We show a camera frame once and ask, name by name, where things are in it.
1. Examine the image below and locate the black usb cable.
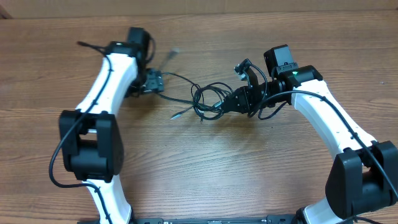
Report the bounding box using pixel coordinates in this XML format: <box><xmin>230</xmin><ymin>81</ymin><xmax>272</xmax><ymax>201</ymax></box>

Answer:
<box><xmin>157</xmin><ymin>48</ymin><xmax>234</xmax><ymax>123</ymax></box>

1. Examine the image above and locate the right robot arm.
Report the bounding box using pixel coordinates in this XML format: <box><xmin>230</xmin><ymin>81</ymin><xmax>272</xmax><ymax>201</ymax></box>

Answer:
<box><xmin>216</xmin><ymin>45</ymin><xmax>397</xmax><ymax>223</ymax></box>

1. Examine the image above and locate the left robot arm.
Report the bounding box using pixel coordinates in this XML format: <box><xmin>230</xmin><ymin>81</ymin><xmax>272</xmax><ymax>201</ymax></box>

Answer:
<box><xmin>49</xmin><ymin>27</ymin><xmax>164</xmax><ymax>223</ymax></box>

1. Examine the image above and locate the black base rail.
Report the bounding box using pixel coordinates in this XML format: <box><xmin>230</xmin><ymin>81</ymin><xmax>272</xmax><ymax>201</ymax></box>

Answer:
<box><xmin>128</xmin><ymin>214</ymin><xmax>302</xmax><ymax>224</ymax></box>

